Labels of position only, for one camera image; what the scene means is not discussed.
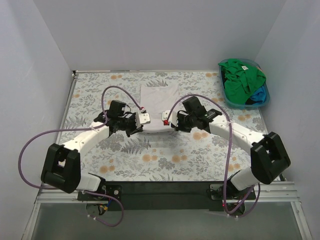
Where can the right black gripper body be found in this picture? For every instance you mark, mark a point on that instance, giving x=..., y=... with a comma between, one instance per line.
x=178, y=123

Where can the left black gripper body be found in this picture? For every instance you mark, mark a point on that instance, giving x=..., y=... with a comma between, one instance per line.
x=132, y=124

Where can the white t-shirt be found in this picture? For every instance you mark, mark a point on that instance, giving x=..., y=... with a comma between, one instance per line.
x=157, y=100

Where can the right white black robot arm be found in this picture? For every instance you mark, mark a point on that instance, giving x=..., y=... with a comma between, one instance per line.
x=268, y=155

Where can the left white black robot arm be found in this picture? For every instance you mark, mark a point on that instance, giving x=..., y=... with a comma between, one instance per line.
x=62, y=165

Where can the floral patterned tablecloth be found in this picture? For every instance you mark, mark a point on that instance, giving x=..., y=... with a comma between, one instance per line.
x=170, y=156

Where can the green t-shirt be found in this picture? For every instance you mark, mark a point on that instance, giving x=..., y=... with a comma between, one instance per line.
x=242, y=80

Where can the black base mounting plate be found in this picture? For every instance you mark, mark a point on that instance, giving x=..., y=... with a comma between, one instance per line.
x=165, y=195

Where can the blue t-shirt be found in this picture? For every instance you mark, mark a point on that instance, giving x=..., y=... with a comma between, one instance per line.
x=258, y=97

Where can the blue plastic laundry basket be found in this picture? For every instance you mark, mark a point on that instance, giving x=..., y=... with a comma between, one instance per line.
x=242, y=107

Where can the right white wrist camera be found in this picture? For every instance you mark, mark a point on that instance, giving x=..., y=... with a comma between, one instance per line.
x=169, y=118

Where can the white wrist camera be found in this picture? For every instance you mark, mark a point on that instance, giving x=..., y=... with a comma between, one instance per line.
x=142, y=119
x=169, y=118

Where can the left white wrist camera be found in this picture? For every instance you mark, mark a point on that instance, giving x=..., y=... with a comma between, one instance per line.
x=142, y=119

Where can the aluminium frame rail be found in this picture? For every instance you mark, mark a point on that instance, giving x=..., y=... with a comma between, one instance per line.
x=279, y=191

